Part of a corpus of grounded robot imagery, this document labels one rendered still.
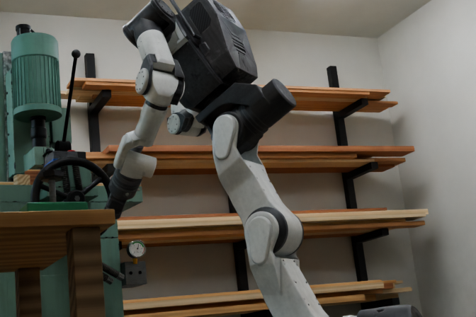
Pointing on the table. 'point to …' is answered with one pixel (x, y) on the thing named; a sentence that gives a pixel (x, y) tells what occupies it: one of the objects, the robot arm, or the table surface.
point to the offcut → (21, 179)
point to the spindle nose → (38, 131)
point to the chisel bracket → (35, 158)
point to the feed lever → (68, 107)
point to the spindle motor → (35, 76)
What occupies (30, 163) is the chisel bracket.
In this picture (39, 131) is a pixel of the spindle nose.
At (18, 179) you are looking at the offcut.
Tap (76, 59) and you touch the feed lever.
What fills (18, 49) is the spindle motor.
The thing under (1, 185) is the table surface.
